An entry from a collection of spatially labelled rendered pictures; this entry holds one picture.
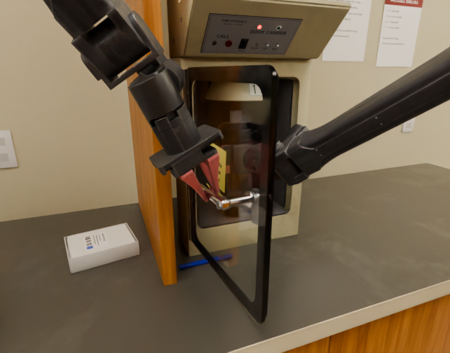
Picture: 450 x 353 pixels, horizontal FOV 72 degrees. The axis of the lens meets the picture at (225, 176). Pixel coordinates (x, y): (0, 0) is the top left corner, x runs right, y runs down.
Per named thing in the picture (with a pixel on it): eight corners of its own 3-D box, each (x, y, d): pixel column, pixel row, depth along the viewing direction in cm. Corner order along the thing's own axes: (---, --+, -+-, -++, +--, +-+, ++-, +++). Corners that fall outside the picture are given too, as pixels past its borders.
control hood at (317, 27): (179, 57, 63) (176, 1, 60) (312, 59, 74) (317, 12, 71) (195, 54, 53) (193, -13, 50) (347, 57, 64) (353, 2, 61)
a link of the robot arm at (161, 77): (117, 83, 38) (158, 64, 37) (131, 72, 44) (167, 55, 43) (146, 132, 41) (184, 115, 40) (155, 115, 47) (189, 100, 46)
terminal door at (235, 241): (195, 241, 76) (188, 66, 63) (264, 328, 50) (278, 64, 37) (191, 241, 76) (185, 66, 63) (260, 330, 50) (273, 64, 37)
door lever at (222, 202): (225, 190, 54) (225, 176, 54) (254, 209, 46) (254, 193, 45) (196, 195, 52) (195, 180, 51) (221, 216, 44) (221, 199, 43)
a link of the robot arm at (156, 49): (74, 54, 38) (129, 10, 35) (105, 42, 48) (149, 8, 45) (139, 132, 43) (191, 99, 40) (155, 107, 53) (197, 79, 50)
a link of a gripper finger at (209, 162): (184, 202, 52) (156, 155, 48) (219, 178, 54) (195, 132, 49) (200, 218, 46) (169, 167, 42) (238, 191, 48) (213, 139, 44)
